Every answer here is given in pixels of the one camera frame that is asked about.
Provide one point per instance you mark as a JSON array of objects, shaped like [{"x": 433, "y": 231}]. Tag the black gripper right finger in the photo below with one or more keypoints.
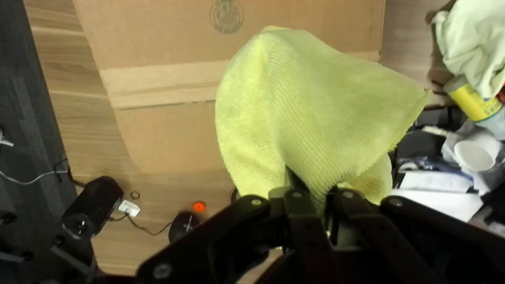
[{"x": 400, "y": 246}]

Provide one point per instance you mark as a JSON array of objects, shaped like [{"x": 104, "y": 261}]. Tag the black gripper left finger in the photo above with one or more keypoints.
[{"x": 221, "y": 242}]

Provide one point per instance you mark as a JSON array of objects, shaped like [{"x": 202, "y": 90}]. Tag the yellow towel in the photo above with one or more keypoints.
[{"x": 316, "y": 111}]

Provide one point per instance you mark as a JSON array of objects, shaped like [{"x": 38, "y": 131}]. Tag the black box-shaped device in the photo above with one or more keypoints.
[{"x": 92, "y": 205}]

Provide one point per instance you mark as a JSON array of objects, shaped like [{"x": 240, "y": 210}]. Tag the large cardboard box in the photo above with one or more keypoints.
[{"x": 168, "y": 37}]

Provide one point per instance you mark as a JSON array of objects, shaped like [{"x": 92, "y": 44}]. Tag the small orange piece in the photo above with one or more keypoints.
[{"x": 198, "y": 207}]

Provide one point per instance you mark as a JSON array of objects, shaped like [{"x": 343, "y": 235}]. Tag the white paper stack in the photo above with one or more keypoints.
[{"x": 436, "y": 197}]

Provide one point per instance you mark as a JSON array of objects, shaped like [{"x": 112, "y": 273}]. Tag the white charger plug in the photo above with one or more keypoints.
[{"x": 130, "y": 209}]

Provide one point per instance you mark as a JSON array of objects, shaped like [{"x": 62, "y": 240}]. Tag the white paper cup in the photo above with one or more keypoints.
[{"x": 475, "y": 153}]

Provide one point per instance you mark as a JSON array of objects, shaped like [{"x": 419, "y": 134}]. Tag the yellow labelled bottle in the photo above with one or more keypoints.
[{"x": 474, "y": 103}]

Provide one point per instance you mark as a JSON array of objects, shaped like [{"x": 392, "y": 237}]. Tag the pale yellow-green cloth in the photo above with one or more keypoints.
[{"x": 474, "y": 41}]

